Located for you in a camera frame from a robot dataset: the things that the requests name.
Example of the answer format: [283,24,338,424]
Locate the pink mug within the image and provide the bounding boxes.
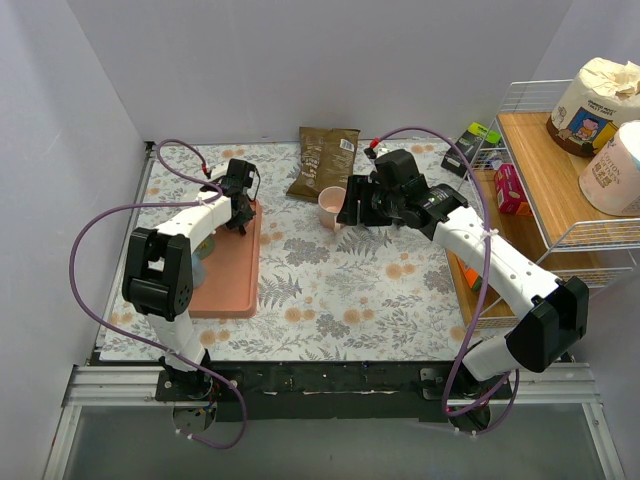
[317,186,346,232]

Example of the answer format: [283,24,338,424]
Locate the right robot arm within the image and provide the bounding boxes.
[337,149,589,398]

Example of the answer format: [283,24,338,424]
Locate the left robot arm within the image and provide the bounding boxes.
[122,159,261,400]

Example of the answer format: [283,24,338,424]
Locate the green mug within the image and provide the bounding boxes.
[195,234,216,260]

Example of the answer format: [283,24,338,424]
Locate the brown snack bag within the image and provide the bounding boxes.
[286,127,360,202]

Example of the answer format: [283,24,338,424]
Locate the black green box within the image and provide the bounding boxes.
[440,122,502,178]

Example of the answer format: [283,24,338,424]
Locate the salmon pink tray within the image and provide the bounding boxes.
[188,202,262,319]

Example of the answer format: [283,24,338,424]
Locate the magenta tissue pack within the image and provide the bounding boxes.
[494,164,533,217]

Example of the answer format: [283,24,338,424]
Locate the orange green sponge pack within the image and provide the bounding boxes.
[459,261,482,292]

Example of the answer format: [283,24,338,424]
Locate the cartoon toilet paper roll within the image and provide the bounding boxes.
[546,57,639,157]

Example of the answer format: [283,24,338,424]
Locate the pink toilet paper roll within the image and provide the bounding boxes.
[579,120,640,217]

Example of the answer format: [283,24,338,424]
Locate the white wire shelf rack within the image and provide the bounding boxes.
[447,79,640,334]

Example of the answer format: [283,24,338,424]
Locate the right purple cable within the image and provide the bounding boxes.
[367,126,521,439]

